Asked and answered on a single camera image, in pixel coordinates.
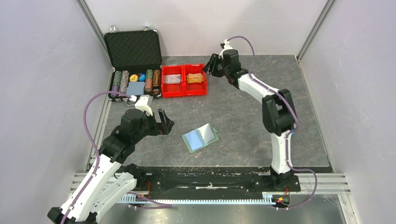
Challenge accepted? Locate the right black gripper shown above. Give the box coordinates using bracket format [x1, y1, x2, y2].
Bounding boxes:
[202, 53, 230, 77]

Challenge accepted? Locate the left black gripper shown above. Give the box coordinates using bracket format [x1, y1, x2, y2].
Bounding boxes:
[133, 108, 174, 143]

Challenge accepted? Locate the tan brown credit card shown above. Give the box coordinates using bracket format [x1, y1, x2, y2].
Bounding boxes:
[186, 73, 204, 84]

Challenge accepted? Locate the green card holder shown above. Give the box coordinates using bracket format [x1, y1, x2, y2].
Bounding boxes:
[182, 123, 219, 153]

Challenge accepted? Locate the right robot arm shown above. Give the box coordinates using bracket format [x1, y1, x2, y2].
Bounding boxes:
[202, 49, 298, 190]

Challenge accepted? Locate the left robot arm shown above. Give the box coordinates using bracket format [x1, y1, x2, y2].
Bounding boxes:
[47, 109, 175, 224]

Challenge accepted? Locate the white card in bin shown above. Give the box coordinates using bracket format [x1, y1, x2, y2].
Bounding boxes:
[165, 74, 182, 84]

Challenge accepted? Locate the blue playing card deck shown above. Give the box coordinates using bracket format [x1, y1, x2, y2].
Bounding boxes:
[126, 82, 145, 96]

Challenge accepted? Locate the right red bin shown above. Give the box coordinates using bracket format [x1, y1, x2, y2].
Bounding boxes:
[183, 64, 207, 96]

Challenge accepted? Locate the red bin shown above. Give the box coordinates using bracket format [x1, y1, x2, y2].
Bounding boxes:
[161, 65, 184, 98]
[183, 64, 207, 96]

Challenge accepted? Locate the left red bin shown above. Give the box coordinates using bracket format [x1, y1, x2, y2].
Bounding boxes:
[161, 65, 184, 98]

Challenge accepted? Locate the yellow dealer chip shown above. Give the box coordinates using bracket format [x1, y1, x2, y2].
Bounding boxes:
[129, 74, 139, 82]

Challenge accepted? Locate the black poker chip case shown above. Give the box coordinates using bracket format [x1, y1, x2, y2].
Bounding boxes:
[104, 29, 163, 91]

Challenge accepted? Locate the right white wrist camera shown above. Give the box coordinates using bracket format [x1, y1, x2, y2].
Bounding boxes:
[219, 39, 233, 59]

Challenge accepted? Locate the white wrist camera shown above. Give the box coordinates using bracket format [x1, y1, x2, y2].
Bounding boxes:
[219, 39, 233, 59]
[128, 95, 153, 116]

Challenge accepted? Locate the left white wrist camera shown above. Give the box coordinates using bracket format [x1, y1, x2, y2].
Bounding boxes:
[128, 95, 153, 116]

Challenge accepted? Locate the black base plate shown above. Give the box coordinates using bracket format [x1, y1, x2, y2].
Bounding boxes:
[133, 166, 301, 200]

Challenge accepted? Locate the aluminium frame rail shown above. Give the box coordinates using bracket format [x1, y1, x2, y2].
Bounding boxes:
[72, 173, 352, 205]

